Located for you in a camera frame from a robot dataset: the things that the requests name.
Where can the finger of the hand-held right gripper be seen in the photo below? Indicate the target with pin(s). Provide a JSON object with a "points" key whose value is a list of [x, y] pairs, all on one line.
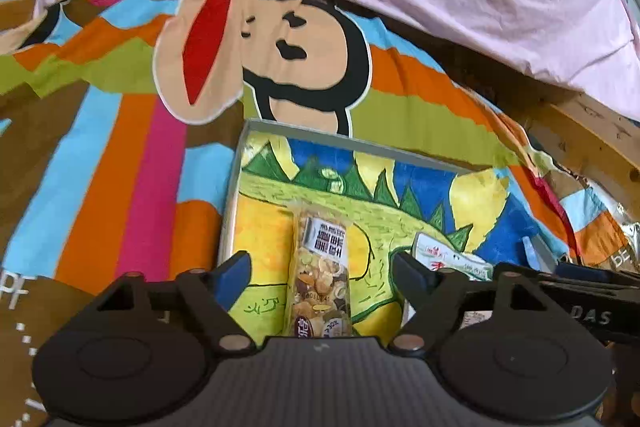
{"points": [[531, 253], [580, 269]]}

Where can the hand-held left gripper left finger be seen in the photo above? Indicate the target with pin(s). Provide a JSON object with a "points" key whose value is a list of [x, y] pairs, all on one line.
{"points": [[234, 274]]}

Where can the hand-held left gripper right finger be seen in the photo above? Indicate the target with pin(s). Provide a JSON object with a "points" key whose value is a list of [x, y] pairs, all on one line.
{"points": [[412, 279]]}

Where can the white snack packet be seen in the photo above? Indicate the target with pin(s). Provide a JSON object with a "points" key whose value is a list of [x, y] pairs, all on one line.
{"points": [[450, 257]]}

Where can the metal tray with dinosaur picture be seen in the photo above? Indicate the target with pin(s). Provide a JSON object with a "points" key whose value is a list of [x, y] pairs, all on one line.
{"points": [[270, 227]]}

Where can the clear mixed nut bar packet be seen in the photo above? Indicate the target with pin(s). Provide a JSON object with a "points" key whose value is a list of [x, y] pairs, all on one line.
{"points": [[317, 279]]}

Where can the colourful printed blanket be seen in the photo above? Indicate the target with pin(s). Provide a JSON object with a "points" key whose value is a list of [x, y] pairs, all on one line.
{"points": [[100, 132]]}

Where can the wooden bed frame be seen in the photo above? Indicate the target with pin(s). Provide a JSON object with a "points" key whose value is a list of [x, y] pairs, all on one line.
{"points": [[590, 142]]}

